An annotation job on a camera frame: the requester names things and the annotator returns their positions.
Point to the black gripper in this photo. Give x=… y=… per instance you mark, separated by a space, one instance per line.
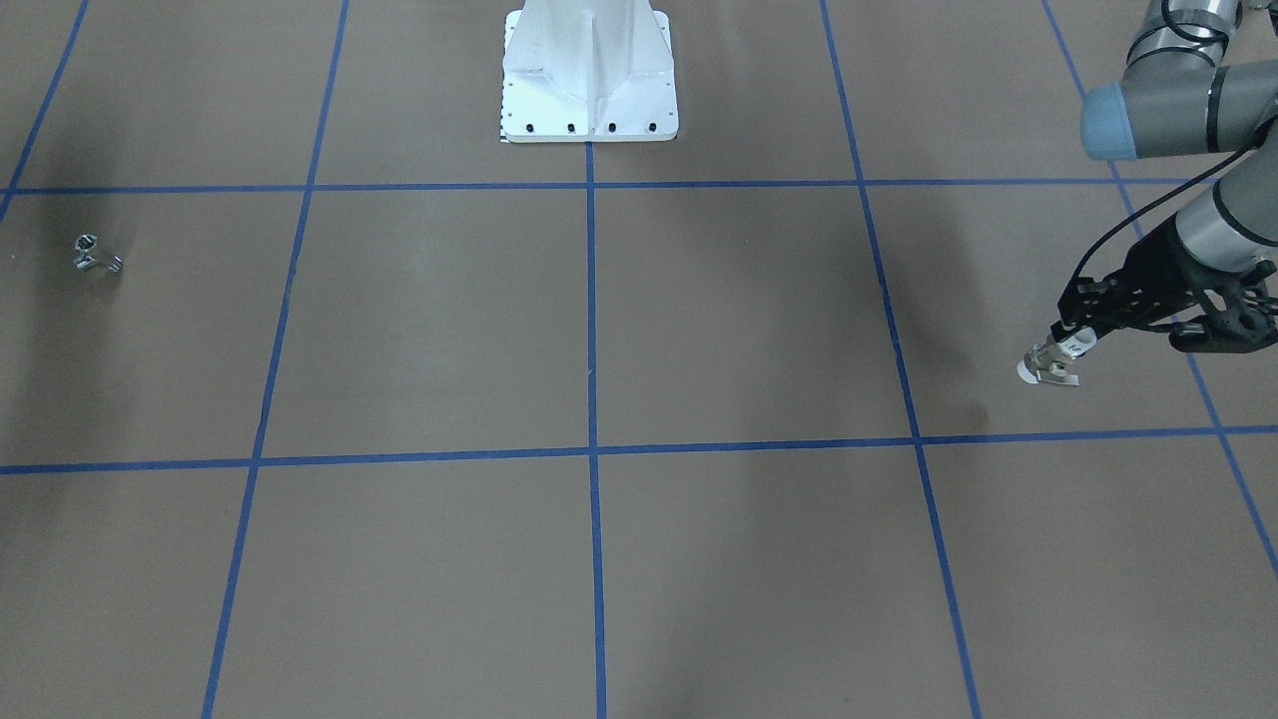
x=1151 y=267

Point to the PPR valve with white ends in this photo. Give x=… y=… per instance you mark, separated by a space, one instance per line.
x=1050 y=364

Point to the chrome tee pipe fitting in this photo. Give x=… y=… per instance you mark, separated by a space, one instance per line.
x=91 y=255

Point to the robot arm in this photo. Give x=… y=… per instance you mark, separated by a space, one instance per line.
x=1178 y=97

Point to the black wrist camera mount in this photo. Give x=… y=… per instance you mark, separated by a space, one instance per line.
x=1238 y=314

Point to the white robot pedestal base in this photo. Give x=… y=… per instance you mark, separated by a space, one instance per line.
x=588 y=72

